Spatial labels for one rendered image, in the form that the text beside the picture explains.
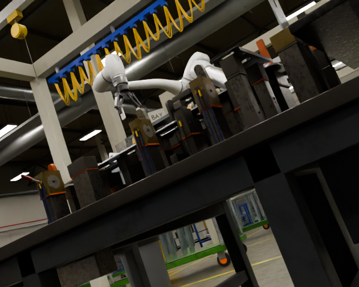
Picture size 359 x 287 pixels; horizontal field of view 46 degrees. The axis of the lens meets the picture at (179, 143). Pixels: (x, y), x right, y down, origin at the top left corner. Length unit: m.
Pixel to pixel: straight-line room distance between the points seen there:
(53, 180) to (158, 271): 2.65
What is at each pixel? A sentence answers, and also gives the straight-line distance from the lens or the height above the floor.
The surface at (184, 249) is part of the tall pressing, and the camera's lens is 6.34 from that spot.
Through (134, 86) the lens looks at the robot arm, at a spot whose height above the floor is 1.52.
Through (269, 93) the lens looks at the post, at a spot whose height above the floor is 0.87.
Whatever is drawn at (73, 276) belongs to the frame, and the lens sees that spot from 1.71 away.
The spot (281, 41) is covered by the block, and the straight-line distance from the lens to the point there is 1.50.
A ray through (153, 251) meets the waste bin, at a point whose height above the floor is 0.51.
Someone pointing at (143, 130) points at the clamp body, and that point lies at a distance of 1.73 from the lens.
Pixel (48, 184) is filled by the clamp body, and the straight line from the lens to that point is 2.15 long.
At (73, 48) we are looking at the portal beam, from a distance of 5.79.
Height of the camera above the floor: 0.52
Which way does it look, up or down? 12 degrees up
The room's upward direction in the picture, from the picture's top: 20 degrees counter-clockwise
